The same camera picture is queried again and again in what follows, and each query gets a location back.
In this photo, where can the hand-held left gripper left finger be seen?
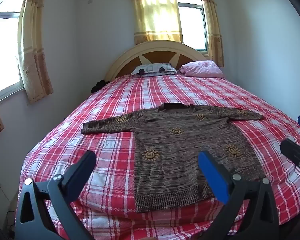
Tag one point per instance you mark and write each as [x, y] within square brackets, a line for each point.
[82, 165]

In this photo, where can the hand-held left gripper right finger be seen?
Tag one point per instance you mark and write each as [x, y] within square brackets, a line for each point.
[212, 175]

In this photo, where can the brown knitted sweater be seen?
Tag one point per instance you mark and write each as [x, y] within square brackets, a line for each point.
[180, 150]

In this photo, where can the red plaid bedsheet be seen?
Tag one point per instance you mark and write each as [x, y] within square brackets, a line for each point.
[115, 97]

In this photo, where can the dark cloth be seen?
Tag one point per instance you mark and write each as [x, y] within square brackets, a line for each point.
[98, 85]

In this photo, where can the pink pillow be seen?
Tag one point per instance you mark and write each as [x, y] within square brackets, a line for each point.
[202, 69]

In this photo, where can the cream wooden headboard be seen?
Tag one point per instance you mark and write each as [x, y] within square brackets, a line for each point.
[130, 60]

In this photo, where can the grey patterned pillow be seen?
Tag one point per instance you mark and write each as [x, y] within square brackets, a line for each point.
[152, 68]

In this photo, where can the side window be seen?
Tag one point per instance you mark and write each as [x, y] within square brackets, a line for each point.
[5, 50]

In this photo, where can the window behind headboard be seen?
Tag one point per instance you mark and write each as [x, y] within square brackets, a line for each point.
[193, 25]

